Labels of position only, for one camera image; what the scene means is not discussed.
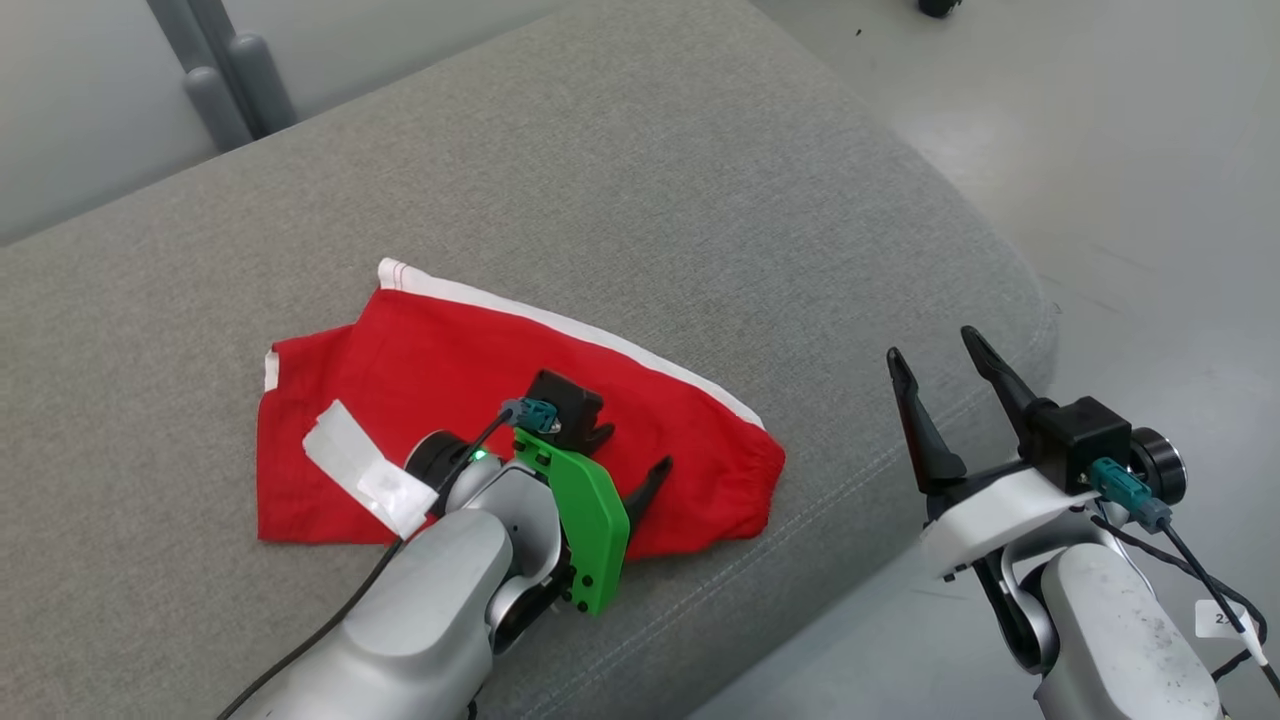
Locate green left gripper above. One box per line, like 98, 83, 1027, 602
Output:
513, 422, 673, 617

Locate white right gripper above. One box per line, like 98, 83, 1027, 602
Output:
886, 326, 1099, 581

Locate red shorts white stripe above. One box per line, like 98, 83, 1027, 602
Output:
256, 258, 787, 561

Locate white tape label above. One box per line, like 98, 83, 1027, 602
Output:
303, 400, 439, 541

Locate grey fabric sofa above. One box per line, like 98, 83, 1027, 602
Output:
0, 0, 1061, 720

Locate left black cable teal plug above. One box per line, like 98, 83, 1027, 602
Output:
216, 398, 557, 720

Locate black cable teal plug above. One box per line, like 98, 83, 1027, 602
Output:
216, 398, 557, 720
1088, 457, 1280, 696

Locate right black cable teal plug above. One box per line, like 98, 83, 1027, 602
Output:
1088, 457, 1280, 696

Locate small white cable tag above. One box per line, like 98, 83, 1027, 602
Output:
1195, 600, 1251, 641

